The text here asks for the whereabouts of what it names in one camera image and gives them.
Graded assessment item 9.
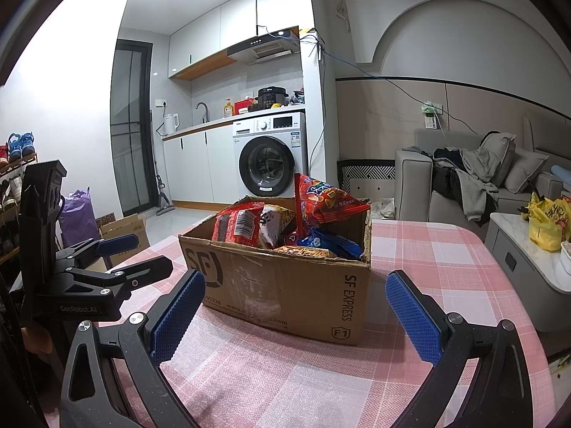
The yellow plastic bag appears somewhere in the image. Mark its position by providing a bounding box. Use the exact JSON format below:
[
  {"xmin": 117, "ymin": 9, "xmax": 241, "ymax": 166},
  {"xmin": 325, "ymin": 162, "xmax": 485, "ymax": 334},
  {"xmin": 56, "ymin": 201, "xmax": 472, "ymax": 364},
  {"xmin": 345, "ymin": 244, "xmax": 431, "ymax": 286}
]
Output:
[{"xmin": 526, "ymin": 192, "xmax": 571, "ymax": 251}]

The purple plastic bag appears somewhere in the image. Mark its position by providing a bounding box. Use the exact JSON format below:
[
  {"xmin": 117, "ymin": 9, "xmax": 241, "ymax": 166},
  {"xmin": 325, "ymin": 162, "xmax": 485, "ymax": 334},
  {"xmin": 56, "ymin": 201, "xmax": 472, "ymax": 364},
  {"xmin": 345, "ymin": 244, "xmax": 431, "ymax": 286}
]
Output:
[{"xmin": 58, "ymin": 187, "xmax": 101, "ymax": 248}]

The white side cabinet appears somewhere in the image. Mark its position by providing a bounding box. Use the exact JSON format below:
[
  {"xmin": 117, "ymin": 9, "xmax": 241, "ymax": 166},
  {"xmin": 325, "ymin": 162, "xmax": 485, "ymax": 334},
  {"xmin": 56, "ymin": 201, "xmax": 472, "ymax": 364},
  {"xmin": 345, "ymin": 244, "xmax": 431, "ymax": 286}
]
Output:
[{"xmin": 484, "ymin": 212, "xmax": 571, "ymax": 357}]

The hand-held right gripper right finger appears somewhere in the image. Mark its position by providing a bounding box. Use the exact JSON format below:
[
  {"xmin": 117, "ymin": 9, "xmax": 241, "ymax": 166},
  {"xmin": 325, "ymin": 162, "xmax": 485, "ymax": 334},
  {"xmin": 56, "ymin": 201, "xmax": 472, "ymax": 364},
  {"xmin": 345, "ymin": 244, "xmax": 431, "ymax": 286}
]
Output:
[{"xmin": 386, "ymin": 270, "xmax": 534, "ymax": 428}]

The grey clothes pile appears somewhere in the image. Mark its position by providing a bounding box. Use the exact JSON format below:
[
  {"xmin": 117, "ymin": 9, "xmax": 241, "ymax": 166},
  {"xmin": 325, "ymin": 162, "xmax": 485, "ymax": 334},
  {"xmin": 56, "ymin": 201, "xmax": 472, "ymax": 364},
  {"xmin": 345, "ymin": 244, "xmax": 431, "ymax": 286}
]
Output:
[{"xmin": 430, "ymin": 145, "xmax": 500, "ymax": 226}]

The grey sofa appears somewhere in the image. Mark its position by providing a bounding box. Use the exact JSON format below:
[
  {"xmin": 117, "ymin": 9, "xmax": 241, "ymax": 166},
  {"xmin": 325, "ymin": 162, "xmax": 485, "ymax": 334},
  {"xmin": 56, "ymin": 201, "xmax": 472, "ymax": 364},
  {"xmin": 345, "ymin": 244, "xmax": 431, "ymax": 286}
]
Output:
[{"xmin": 395, "ymin": 111, "xmax": 571, "ymax": 233}]

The black pressure cooker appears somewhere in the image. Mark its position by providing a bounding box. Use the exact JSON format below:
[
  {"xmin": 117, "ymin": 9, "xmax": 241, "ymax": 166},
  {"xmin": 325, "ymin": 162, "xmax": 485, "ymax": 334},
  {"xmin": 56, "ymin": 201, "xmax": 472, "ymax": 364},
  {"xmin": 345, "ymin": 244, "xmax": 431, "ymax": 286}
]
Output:
[{"xmin": 257, "ymin": 87, "xmax": 290, "ymax": 110}]

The pink checkered tablecloth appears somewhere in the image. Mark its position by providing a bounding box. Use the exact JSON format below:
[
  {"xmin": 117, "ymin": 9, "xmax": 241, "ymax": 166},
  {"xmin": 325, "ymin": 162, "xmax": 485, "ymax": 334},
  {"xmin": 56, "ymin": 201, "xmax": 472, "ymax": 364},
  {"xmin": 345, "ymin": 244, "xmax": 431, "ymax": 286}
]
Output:
[{"xmin": 94, "ymin": 218, "xmax": 542, "ymax": 428}]

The white shoe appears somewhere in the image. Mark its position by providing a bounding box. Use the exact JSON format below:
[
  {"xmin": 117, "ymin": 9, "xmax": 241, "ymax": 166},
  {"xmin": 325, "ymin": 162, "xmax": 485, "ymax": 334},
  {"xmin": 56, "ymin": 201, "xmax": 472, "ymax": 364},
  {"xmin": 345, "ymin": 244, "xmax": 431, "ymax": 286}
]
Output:
[{"xmin": 0, "ymin": 176, "xmax": 23, "ymax": 210}]

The red snack bag blue label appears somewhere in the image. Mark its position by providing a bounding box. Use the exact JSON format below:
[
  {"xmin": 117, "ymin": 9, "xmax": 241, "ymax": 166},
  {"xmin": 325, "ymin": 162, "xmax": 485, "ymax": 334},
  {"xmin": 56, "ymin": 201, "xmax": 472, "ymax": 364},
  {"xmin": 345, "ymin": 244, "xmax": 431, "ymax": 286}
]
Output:
[{"xmin": 293, "ymin": 173, "xmax": 372, "ymax": 235}]

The wall socket with green plug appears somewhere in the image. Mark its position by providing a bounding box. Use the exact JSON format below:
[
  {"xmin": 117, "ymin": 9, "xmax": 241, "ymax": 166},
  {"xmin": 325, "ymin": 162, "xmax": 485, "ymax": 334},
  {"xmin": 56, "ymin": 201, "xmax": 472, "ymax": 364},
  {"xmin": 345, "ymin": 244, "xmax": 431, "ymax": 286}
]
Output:
[{"xmin": 420, "ymin": 102, "xmax": 444, "ymax": 130}]

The printed cardboard box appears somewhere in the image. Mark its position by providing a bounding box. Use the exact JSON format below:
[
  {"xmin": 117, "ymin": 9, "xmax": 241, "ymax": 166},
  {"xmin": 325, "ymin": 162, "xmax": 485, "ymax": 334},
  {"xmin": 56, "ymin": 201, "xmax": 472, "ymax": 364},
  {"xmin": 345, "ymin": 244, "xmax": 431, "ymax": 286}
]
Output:
[{"xmin": 96, "ymin": 213, "xmax": 150, "ymax": 268}]

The red packet with white label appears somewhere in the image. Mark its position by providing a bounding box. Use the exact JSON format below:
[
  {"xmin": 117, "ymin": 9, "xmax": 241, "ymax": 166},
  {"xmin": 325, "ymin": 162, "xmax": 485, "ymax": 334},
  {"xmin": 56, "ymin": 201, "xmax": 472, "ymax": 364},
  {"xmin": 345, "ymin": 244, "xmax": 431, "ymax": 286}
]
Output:
[{"xmin": 211, "ymin": 202, "xmax": 265, "ymax": 247}]

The dark glass door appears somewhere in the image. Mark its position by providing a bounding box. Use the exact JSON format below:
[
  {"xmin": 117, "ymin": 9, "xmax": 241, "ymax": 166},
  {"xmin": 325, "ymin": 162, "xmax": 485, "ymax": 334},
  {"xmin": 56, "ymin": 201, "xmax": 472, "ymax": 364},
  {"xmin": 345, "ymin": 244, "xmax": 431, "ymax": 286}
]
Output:
[{"xmin": 109, "ymin": 39, "xmax": 155, "ymax": 217}]

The white lower cabinet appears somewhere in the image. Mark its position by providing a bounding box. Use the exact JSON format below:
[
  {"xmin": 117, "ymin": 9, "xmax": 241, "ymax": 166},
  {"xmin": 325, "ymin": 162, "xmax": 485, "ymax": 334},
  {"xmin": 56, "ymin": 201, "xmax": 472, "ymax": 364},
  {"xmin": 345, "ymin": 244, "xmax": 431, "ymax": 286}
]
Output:
[{"xmin": 163, "ymin": 125, "xmax": 237, "ymax": 208}]

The white washing machine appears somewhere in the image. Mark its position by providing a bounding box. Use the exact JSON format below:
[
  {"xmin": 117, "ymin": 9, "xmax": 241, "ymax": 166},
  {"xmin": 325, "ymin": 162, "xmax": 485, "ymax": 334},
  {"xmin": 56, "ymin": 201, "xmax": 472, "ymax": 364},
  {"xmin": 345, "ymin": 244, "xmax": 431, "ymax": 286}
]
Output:
[{"xmin": 232, "ymin": 111, "xmax": 308, "ymax": 199}]

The blue cookie packet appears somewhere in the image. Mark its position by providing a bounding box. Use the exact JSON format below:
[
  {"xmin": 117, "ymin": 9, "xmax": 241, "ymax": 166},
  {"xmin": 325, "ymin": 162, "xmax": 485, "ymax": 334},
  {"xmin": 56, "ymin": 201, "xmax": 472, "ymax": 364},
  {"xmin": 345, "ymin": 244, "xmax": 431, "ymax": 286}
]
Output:
[{"xmin": 297, "ymin": 227, "xmax": 364, "ymax": 260}]

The range hood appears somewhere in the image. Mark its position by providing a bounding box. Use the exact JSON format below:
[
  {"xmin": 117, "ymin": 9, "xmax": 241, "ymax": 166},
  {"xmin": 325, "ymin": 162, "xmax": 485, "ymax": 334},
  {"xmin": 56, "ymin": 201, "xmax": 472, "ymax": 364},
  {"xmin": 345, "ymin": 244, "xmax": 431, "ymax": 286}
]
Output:
[{"xmin": 227, "ymin": 29, "xmax": 300, "ymax": 65}]

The grey pillow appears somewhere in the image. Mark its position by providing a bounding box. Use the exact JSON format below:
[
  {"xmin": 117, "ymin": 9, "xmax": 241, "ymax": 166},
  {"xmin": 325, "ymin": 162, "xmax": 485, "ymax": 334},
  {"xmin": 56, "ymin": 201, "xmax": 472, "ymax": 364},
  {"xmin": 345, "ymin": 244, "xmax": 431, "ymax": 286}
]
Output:
[
  {"xmin": 479, "ymin": 133, "xmax": 517, "ymax": 188},
  {"xmin": 504, "ymin": 147, "xmax": 549, "ymax": 194}
]

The brown cardboard box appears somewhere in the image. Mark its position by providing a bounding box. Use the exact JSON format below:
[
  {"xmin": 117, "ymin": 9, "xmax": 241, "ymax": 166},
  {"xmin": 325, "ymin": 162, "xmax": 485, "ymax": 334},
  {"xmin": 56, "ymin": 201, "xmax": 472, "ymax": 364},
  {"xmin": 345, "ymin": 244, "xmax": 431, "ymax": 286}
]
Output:
[{"xmin": 178, "ymin": 195, "xmax": 373, "ymax": 346}]

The wooden shoe rack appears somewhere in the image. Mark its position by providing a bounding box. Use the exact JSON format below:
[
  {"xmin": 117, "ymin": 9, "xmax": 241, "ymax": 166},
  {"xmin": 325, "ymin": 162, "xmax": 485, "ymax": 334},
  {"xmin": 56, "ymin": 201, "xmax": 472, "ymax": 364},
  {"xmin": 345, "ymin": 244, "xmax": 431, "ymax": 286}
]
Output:
[{"xmin": 0, "ymin": 152, "xmax": 39, "ymax": 268}]

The stick vacuum cleaner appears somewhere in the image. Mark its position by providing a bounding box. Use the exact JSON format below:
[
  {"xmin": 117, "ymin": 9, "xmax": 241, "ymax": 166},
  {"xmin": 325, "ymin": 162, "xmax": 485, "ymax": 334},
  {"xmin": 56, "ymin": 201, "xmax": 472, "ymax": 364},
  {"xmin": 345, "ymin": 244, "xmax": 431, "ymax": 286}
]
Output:
[{"xmin": 152, "ymin": 111, "xmax": 172, "ymax": 217}]

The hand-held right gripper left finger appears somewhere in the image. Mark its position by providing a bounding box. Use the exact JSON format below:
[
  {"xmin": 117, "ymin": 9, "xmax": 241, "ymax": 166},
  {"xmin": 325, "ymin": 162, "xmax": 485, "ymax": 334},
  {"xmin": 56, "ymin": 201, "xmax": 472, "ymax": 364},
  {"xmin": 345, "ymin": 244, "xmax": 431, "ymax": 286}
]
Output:
[{"xmin": 60, "ymin": 270, "xmax": 207, "ymax": 428}]

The white plastic bag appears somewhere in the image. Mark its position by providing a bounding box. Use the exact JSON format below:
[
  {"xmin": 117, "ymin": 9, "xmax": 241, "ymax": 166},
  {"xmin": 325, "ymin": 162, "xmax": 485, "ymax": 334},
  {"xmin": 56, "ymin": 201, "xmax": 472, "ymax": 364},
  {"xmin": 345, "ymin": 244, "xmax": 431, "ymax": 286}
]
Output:
[{"xmin": 370, "ymin": 198, "xmax": 395, "ymax": 220}]

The black white patterned box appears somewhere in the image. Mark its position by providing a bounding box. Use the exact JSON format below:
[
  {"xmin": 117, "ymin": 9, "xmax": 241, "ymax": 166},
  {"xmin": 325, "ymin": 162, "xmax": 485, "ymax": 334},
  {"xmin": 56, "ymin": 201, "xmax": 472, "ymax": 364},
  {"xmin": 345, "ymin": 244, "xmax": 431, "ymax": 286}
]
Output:
[{"xmin": 337, "ymin": 159, "xmax": 397, "ymax": 197}]

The white upper cabinet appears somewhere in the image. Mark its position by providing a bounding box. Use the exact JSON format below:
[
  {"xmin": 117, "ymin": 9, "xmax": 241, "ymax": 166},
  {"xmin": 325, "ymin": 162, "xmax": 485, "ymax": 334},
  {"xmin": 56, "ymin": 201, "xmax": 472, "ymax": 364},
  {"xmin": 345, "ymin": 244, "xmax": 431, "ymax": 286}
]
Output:
[{"xmin": 168, "ymin": 0, "xmax": 295, "ymax": 82}]

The white red noodle snack bag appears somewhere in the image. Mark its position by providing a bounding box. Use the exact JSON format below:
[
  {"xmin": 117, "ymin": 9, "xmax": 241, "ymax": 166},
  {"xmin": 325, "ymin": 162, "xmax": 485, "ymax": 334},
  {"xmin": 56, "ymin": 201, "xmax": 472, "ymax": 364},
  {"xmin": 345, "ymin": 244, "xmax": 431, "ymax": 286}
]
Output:
[{"xmin": 259, "ymin": 205, "xmax": 296, "ymax": 249}]

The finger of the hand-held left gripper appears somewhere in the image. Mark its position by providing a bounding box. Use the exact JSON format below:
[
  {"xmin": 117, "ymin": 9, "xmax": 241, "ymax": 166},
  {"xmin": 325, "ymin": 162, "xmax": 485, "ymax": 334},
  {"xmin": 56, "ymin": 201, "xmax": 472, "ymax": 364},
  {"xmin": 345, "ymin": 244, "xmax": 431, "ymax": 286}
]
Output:
[
  {"xmin": 67, "ymin": 256, "xmax": 174, "ymax": 299},
  {"xmin": 56, "ymin": 233, "xmax": 140, "ymax": 272}
]

